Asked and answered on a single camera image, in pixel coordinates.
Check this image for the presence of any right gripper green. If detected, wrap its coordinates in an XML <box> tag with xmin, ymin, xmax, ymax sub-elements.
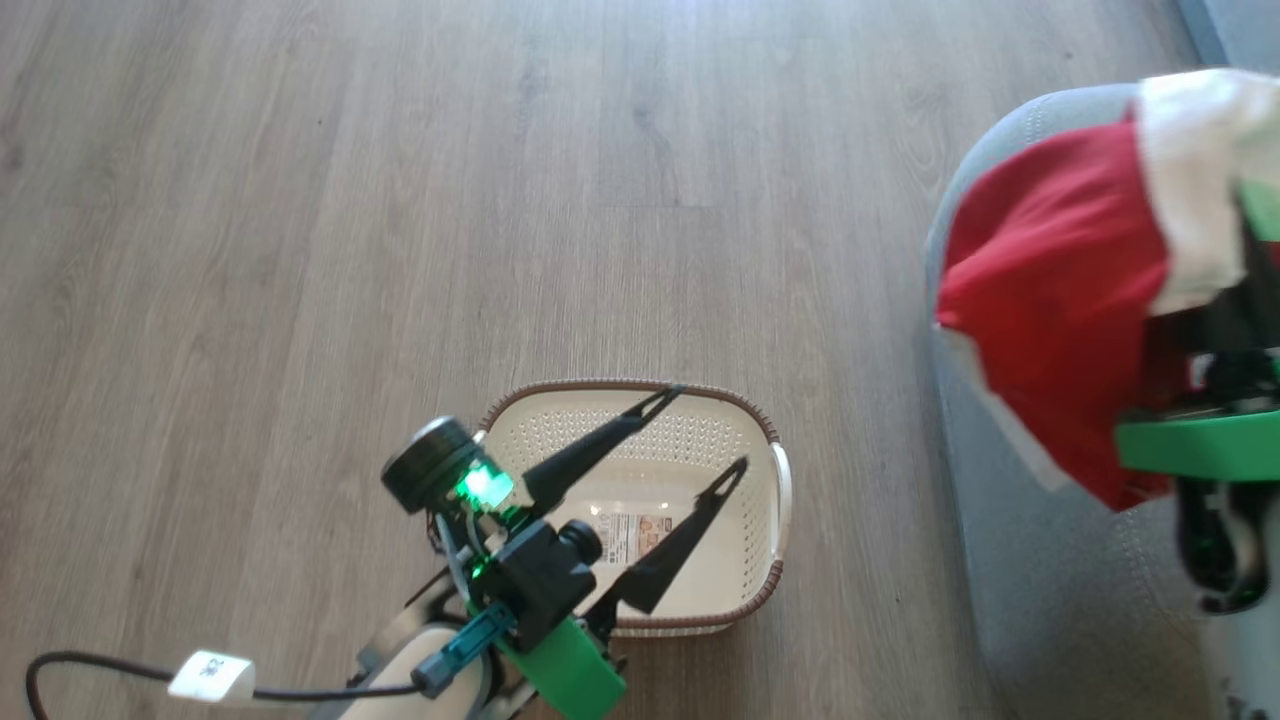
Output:
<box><xmin>1114</xmin><ymin>300</ymin><xmax>1280</xmax><ymax>481</ymax></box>

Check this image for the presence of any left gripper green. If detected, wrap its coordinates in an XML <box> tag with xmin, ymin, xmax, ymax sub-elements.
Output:
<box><xmin>495</xmin><ymin>385</ymin><xmax>750</xmax><ymax>720</ymax></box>

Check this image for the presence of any red and white shirt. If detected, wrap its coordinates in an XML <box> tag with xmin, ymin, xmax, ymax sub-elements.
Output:
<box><xmin>932</xmin><ymin>68</ymin><xmax>1280</xmax><ymax>513</ymax></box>

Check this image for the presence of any grey fabric sofa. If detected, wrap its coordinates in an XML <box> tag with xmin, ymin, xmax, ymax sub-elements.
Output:
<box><xmin>925</xmin><ymin>84</ymin><xmax>1280</xmax><ymax>720</ymax></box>

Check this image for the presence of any printed basket sticker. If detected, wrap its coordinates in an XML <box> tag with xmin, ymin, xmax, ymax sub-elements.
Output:
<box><xmin>590</xmin><ymin>505</ymin><xmax>691</xmax><ymax>569</ymax></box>

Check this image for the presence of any white plastic laundry basket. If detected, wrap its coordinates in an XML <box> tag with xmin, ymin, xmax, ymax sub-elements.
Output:
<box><xmin>475</xmin><ymin>378</ymin><xmax>792</xmax><ymax>639</ymax></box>

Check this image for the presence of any teal cable connector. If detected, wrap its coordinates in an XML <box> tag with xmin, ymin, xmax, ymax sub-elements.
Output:
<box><xmin>411</xmin><ymin>604</ymin><xmax>517</xmax><ymax>700</ymax></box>

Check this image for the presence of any white cable label tag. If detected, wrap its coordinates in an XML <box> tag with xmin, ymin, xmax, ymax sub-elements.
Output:
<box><xmin>167</xmin><ymin>650</ymin><xmax>257</xmax><ymax>703</ymax></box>

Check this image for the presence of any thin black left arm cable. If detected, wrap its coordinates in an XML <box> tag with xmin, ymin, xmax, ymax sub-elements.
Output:
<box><xmin>25</xmin><ymin>651</ymin><xmax>426</xmax><ymax>720</ymax></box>

